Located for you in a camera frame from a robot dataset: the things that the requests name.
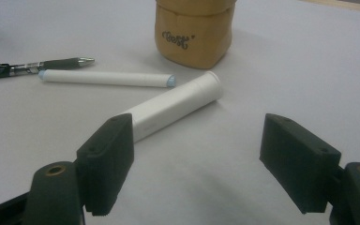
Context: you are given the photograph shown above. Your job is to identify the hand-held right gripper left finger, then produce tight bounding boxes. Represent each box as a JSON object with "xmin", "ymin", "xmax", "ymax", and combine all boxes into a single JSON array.
[{"xmin": 75, "ymin": 112, "xmax": 135, "ymax": 218}]

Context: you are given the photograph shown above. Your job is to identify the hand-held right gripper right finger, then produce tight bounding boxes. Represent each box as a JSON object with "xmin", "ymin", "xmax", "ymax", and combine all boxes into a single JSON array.
[{"xmin": 259, "ymin": 112, "xmax": 342, "ymax": 215}]

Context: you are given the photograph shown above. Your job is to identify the thin white pen blue ends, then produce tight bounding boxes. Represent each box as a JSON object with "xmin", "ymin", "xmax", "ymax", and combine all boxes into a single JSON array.
[{"xmin": 37, "ymin": 69, "xmax": 177, "ymax": 89}]

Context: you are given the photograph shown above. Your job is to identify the thick white marker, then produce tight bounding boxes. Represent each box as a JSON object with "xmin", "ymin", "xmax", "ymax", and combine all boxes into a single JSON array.
[{"xmin": 123, "ymin": 70, "xmax": 223, "ymax": 143}]

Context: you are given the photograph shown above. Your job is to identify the black ballpoint pen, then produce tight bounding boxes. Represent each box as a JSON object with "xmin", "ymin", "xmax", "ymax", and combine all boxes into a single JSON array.
[{"xmin": 0, "ymin": 56, "xmax": 96, "ymax": 81}]

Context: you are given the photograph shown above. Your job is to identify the tan paper pen holder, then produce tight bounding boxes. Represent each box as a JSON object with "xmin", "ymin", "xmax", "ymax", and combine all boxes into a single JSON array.
[{"xmin": 154, "ymin": 0, "xmax": 237, "ymax": 70}]

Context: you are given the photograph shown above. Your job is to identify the white table cover sheet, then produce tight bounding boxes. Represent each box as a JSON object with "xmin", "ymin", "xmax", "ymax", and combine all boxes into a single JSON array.
[{"xmin": 0, "ymin": 0, "xmax": 360, "ymax": 225}]

